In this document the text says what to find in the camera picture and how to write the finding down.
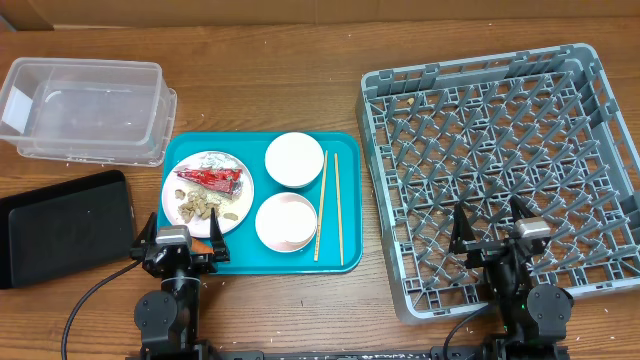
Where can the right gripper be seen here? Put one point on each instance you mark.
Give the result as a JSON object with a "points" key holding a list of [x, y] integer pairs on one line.
{"points": [[461, 237]]}

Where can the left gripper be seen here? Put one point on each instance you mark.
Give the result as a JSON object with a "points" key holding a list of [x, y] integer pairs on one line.
{"points": [[144, 235]]}

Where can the red snack wrapper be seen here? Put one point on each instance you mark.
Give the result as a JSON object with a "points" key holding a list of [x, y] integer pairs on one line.
{"points": [[223, 180]]}

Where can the pink bowl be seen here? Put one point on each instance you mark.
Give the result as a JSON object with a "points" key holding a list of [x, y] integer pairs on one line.
{"points": [[286, 222]]}

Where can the white bowl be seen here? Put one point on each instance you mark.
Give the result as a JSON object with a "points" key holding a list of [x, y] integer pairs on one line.
{"points": [[294, 159]]}

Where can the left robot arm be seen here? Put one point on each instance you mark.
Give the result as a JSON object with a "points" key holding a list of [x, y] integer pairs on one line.
{"points": [[168, 319]]}

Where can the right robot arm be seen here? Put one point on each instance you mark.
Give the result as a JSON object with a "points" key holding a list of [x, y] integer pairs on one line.
{"points": [[534, 316]]}

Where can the grey dishwasher rack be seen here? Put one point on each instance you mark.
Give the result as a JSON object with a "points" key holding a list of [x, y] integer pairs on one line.
{"points": [[541, 124]]}

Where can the orange carrot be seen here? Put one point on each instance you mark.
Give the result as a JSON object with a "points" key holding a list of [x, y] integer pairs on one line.
{"points": [[200, 247]]}

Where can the pile of peanut shells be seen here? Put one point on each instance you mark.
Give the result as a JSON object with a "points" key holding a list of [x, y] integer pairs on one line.
{"points": [[201, 204]]}

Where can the pink round plate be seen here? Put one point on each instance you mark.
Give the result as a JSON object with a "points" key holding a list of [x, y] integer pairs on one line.
{"points": [[241, 200]]}

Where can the black plastic tray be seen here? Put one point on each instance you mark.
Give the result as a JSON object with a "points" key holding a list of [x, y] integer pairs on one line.
{"points": [[58, 230]]}

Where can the clear plastic bin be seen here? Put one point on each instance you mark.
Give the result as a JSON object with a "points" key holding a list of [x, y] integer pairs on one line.
{"points": [[88, 110]]}

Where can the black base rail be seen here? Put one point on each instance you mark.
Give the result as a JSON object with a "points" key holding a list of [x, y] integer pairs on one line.
{"points": [[435, 353]]}

